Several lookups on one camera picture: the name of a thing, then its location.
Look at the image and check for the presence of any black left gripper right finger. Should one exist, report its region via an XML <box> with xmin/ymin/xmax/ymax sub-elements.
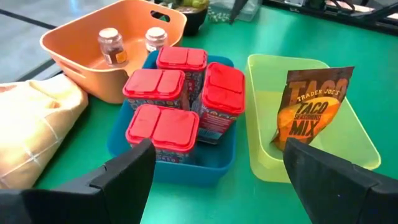
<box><xmin>283</xmin><ymin>138</ymin><xmax>398</xmax><ymax>224</ymax></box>

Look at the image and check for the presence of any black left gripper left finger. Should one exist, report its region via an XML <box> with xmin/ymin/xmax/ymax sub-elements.
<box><xmin>0</xmin><ymin>139</ymin><xmax>156</xmax><ymax>224</ymax></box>

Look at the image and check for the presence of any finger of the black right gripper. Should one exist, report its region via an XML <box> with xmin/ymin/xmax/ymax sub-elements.
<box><xmin>229</xmin><ymin>0</ymin><xmax>249</xmax><ymax>25</ymax></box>

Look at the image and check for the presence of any smoked paprika tin red lid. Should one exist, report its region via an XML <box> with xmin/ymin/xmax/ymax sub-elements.
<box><xmin>125</xmin><ymin>104</ymin><xmax>200</xmax><ymax>166</ymax></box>
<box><xmin>155</xmin><ymin>46</ymin><xmax>208</xmax><ymax>103</ymax></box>
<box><xmin>123</xmin><ymin>68</ymin><xmax>187</xmax><ymax>111</ymax></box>
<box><xmin>191</xmin><ymin>62</ymin><xmax>246</xmax><ymax>146</ymax></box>

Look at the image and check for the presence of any small glass jar cork lid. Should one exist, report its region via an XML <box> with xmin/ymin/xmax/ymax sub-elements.
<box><xmin>98</xmin><ymin>27</ymin><xmax>129</xmax><ymax>68</ymax></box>
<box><xmin>145</xmin><ymin>26</ymin><xmax>169</xmax><ymax>54</ymax></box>

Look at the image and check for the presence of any brown taco seasoning pouch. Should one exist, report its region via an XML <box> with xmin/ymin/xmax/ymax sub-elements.
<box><xmin>271</xmin><ymin>66</ymin><xmax>355</xmax><ymax>152</ymax></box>

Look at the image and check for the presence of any clear plastic storage box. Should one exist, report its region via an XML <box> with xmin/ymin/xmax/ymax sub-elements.
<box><xmin>211</xmin><ymin>0</ymin><xmax>262</xmax><ymax>22</ymax></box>

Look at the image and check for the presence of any succulent plant in black pot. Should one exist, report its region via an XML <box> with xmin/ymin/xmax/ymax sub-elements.
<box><xmin>155</xmin><ymin>0</ymin><xmax>211</xmax><ymax>37</ymax></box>

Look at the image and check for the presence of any yellow green plastic bin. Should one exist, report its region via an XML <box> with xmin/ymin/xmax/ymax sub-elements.
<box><xmin>245</xmin><ymin>54</ymin><xmax>382</xmax><ymax>184</ymax></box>

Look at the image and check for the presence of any yellow checked cloth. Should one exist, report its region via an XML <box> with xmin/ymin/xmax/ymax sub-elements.
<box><xmin>0</xmin><ymin>73</ymin><xmax>90</xmax><ymax>190</ymax></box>

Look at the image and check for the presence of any orange plastic bin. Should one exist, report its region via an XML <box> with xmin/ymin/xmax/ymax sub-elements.
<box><xmin>39</xmin><ymin>0</ymin><xmax>188</xmax><ymax>105</ymax></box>

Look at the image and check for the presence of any string of beads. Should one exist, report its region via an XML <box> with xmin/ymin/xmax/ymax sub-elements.
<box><xmin>207</xmin><ymin>11</ymin><xmax>231</xmax><ymax>24</ymax></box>

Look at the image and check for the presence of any black table frame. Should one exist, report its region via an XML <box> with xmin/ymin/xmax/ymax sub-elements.
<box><xmin>262</xmin><ymin>0</ymin><xmax>398</xmax><ymax>37</ymax></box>

